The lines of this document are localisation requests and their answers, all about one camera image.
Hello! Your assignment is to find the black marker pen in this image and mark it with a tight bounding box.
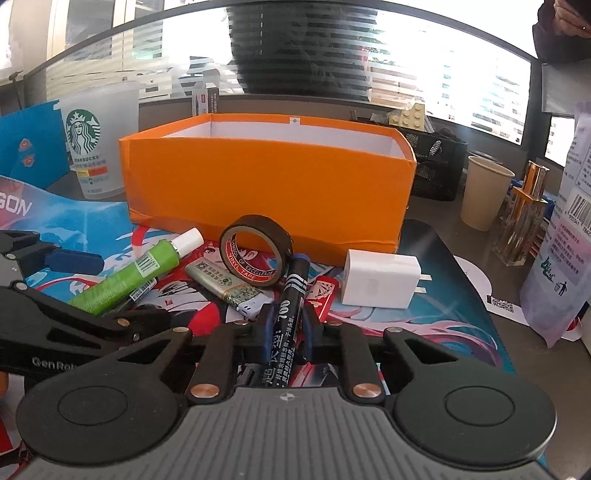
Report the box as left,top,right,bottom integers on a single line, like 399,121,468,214
262,254,310,388

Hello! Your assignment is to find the green glue tube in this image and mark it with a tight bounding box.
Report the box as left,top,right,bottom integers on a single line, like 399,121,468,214
68,228,204,315

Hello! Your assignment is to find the black vinyl tape roll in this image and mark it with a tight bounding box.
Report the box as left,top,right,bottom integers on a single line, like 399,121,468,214
218,214,293,288

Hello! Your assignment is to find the white power adapter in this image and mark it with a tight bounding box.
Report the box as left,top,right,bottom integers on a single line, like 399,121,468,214
341,249,432,310

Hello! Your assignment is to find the bystander hand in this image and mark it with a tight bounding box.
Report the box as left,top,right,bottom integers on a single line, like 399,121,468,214
552,0,590,39

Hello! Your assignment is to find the red small packet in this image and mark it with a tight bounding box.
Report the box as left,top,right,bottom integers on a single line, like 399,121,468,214
305,276,339,323

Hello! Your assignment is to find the silver green lighter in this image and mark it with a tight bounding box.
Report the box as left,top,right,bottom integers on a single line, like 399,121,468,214
184,258,274,320

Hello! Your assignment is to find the thin black pen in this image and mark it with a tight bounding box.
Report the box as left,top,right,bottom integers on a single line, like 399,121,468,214
105,278,157,315

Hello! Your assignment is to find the blue paper bag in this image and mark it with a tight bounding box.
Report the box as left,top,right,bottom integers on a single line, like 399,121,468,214
0,101,70,188

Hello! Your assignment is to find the orange cardboard box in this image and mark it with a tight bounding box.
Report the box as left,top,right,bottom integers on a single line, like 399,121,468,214
119,113,417,266

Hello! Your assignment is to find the Starbucks plastic cup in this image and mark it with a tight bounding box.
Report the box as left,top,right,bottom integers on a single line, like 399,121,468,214
54,81,139,200

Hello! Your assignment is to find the white QR paper card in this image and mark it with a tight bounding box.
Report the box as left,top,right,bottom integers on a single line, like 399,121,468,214
452,254,583,343

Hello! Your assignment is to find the white pen box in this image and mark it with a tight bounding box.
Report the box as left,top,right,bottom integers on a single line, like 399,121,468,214
191,81,219,116

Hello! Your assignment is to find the black mesh organizer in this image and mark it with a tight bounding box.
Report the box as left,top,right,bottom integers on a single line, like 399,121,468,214
351,110,469,202

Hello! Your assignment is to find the beige paper cup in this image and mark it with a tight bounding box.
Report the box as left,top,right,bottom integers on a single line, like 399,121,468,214
460,155,515,232

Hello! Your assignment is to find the gold clear pen holder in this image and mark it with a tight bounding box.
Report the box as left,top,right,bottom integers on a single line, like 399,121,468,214
493,161,549,267

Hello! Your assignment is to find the yellow toy brick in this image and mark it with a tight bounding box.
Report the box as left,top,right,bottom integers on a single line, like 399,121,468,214
388,103,426,131

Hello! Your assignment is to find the white purple refill pouch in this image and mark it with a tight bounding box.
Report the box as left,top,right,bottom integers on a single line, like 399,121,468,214
520,102,590,348

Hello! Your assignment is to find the person in black coat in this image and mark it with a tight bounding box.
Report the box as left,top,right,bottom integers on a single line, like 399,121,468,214
226,1,378,102

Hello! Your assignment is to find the grey partition panel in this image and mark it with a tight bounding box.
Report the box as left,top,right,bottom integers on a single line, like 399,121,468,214
542,59,591,116

